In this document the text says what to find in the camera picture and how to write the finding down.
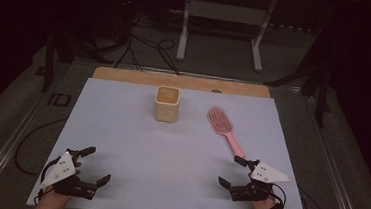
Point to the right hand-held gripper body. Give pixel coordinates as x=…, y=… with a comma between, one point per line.
x=266, y=173

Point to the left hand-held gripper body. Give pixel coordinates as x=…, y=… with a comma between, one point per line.
x=61, y=170

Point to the person's right hand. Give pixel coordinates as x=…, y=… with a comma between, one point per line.
x=262, y=206

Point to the pink hairbrush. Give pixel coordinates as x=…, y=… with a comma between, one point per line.
x=219, y=120

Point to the white table mat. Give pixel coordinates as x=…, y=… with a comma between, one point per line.
x=169, y=156

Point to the cream square cup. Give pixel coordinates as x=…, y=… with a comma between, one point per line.
x=166, y=111

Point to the black stand legs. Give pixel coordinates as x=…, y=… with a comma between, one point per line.
x=50, y=60
x=323, y=95

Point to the white metal stand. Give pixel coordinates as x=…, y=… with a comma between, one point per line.
x=226, y=12

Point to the metal floor rail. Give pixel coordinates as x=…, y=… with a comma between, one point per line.
x=5, y=157
x=337, y=183

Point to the black square floor frame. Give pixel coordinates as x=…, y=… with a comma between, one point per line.
x=60, y=100

